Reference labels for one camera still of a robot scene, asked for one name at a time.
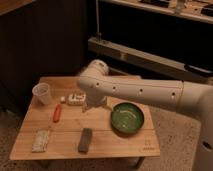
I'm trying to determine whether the orange carrot toy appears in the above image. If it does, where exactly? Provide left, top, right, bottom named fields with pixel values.
left=53, top=104, right=62, bottom=123

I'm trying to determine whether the dark grey eraser block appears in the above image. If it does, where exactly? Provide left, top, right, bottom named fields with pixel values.
left=78, top=128, right=93, bottom=153

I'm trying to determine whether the metal pole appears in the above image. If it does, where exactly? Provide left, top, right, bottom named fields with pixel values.
left=95, top=0, right=101, bottom=41

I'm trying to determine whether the small white cube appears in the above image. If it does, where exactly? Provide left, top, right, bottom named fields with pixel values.
left=60, top=96, right=66, bottom=103

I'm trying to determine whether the grey metal shelf beam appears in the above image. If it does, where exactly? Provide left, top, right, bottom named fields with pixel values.
left=88, top=37, right=213, bottom=85

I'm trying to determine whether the white snack packet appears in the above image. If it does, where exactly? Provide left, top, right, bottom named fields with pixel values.
left=67, top=93, right=86, bottom=105

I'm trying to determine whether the green bowl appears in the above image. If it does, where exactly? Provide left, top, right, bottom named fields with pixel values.
left=110, top=102, right=144, bottom=135

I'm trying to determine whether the wooden table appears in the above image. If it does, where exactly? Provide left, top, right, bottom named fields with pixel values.
left=10, top=76, right=160, bottom=160

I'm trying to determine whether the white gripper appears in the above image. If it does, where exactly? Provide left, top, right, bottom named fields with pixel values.
left=82, top=93, right=107, bottom=112

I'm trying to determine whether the clear plastic cup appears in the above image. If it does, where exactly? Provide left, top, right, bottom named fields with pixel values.
left=32, top=83, right=52, bottom=105

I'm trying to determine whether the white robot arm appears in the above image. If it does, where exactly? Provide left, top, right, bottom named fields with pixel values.
left=77, top=60, right=213, bottom=171

